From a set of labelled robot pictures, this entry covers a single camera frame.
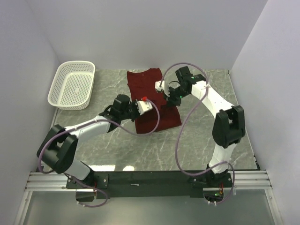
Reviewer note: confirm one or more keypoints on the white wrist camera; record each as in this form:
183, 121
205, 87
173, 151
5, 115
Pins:
162, 86
144, 105

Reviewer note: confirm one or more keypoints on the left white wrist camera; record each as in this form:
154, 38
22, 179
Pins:
144, 105

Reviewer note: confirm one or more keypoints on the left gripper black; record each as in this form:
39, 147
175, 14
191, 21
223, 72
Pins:
135, 112

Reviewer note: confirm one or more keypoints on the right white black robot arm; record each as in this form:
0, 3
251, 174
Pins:
229, 120

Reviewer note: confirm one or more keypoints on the aluminium extrusion rail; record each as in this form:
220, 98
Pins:
39, 182

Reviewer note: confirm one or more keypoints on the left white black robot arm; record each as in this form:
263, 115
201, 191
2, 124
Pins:
59, 146

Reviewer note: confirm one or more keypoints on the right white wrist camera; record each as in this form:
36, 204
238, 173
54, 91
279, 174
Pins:
162, 86

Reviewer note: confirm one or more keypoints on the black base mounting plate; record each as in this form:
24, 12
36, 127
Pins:
158, 183

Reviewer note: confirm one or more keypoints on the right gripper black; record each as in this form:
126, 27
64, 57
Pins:
173, 99

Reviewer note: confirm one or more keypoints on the white perforated plastic basket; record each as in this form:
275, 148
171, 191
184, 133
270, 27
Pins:
72, 85

